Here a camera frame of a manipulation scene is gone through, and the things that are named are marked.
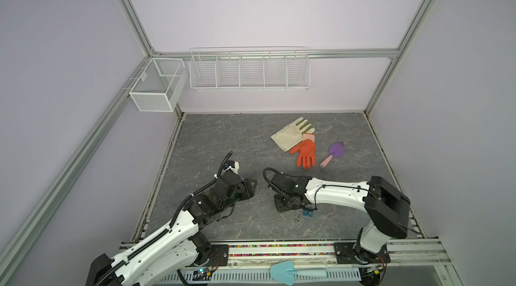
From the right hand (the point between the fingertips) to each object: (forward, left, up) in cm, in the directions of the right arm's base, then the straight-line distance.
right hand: (280, 207), depth 84 cm
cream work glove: (+39, -8, -1) cm, 39 cm away
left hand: (+4, +11, +13) cm, 17 cm away
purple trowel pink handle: (+31, -31, -2) cm, 44 cm away
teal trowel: (-22, -1, 0) cm, 22 cm away
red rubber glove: (+29, -15, 0) cm, 32 cm away
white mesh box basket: (+54, +62, +22) cm, 85 cm away
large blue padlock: (-3, -12, 0) cm, 12 cm away
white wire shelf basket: (+58, +12, +30) cm, 67 cm away
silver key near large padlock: (-4, -7, -2) cm, 8 cm away
